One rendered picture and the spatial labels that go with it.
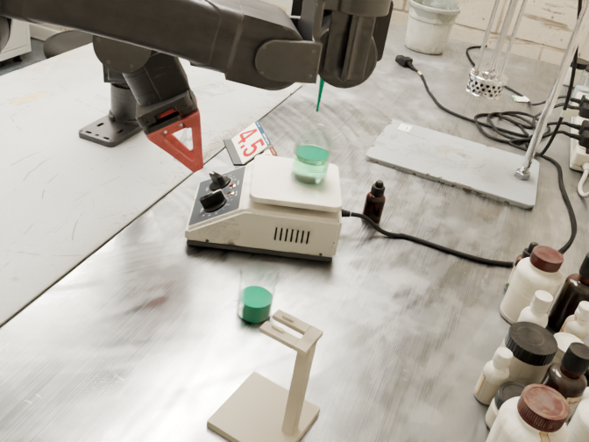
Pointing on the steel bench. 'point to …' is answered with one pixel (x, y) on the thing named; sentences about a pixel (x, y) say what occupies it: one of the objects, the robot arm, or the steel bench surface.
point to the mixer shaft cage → (477, 78)
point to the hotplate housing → (270, 229)
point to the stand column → (554, 93)
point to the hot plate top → (276, 172)
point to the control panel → (224, 195)
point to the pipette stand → (273, 393)
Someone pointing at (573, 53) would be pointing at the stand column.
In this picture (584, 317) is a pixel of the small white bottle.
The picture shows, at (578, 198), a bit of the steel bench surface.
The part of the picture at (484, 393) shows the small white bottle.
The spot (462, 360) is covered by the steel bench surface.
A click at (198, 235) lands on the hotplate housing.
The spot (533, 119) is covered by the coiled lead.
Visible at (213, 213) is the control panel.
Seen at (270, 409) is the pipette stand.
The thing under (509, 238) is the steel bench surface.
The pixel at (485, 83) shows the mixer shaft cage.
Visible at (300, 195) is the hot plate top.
